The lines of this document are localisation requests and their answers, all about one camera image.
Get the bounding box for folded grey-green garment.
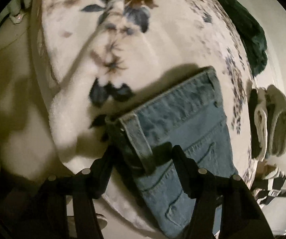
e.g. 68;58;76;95
266;85;286;157

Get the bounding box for folded black garment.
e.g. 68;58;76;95
248;89;260;159

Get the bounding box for dark green fleece blanket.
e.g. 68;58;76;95
218;0;268;77

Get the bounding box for blue denim jeans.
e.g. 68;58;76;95
108;67;237;238

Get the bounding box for floral bed blanket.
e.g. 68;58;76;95
33;0;257;238

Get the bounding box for folded white garment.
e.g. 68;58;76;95
254;87;268;161

